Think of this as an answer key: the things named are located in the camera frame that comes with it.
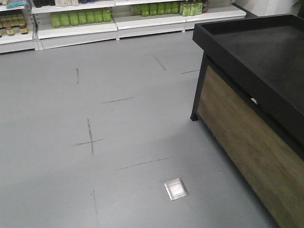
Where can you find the black wooden produce display stand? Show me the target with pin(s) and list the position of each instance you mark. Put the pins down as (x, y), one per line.
(250, 95)

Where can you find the metal floor outlet cover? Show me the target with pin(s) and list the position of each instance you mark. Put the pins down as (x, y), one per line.
(176, 189)

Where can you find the white store shelving unit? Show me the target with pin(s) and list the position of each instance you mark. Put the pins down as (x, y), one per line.
(46, 24)

